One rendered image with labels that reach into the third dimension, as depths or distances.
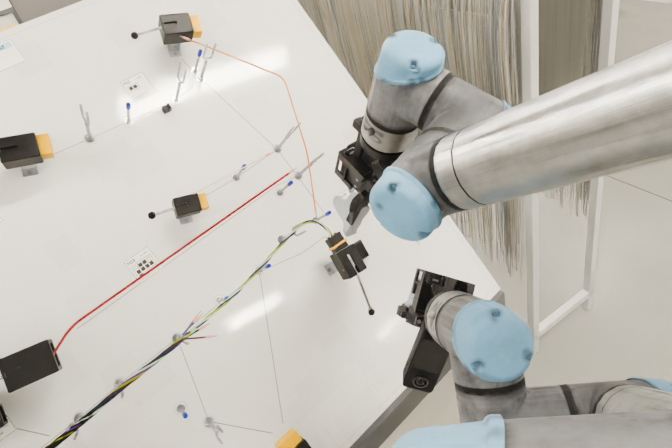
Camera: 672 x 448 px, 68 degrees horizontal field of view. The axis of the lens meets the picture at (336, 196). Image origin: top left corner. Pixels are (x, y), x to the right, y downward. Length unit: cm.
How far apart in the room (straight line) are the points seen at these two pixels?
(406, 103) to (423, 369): 37
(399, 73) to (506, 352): 32
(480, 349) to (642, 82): 29
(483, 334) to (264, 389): 58
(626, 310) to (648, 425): 220
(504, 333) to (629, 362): 174
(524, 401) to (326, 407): 54
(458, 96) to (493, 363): 29
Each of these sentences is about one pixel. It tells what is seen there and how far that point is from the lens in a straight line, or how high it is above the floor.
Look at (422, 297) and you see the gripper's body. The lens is 74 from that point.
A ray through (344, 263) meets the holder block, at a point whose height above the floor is 116.
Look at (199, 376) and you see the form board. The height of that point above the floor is 110.
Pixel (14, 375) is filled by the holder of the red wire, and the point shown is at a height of 132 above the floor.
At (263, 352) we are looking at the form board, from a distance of 102.
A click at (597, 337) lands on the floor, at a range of 232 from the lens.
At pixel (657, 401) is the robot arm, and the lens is 47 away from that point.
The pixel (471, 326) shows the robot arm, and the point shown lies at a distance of 54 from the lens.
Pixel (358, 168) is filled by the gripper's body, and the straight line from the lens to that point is 74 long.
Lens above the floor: 182
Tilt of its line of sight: 35 degrees down
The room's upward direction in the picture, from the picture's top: 16 degrees counter-clockwise
